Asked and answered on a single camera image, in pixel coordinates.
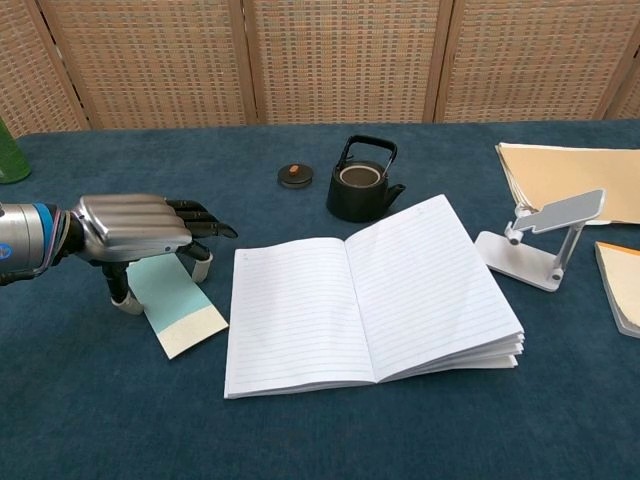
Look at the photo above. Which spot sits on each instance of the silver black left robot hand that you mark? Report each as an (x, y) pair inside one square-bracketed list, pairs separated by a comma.
[(125, 225)]

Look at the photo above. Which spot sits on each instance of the teal cream bookmark with tassel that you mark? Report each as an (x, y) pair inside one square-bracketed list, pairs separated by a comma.
[(175, 305)]

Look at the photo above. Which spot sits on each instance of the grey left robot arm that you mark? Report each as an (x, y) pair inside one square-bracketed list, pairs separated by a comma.
[(25, 235)]

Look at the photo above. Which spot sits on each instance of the woven wooden folding screen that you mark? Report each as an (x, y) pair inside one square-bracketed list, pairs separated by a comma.
[(150, 60)]

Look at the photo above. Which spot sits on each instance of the black teapot lid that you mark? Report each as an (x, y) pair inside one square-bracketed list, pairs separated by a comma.
[(295, 179)]

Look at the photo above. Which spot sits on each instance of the dark blue tablecloth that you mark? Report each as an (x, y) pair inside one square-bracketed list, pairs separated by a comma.
[(100, 410)]

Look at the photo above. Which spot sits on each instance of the open lined white notebook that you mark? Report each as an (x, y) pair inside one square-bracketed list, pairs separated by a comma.
[(300, 320)]

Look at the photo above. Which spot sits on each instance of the black cast iron teapot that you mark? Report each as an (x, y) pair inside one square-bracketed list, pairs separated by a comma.
[(355, 206)]

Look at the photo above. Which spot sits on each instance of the white folding phone stand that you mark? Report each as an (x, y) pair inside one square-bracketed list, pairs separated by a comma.
[(575, 206)]

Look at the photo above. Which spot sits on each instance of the stack of beige folders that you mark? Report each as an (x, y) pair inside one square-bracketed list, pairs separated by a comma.
[(575, 170)]

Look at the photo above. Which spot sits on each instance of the cream notepad with orange binding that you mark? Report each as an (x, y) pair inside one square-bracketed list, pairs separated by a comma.
[(625, 285)]

